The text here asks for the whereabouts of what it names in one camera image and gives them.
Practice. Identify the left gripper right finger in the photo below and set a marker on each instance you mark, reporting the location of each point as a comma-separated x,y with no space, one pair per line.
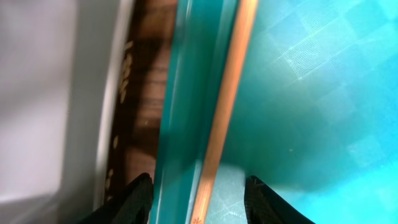
265,206

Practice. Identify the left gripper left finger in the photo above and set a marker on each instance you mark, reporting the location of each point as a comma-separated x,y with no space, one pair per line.
131,206

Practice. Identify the wooden chopstick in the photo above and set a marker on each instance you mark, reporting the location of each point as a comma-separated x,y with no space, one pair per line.
238,46

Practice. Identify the grey dishwasher rack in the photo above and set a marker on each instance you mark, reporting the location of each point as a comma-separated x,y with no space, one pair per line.
60,69

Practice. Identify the teal serving tray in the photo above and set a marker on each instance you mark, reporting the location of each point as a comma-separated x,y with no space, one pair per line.
315,115

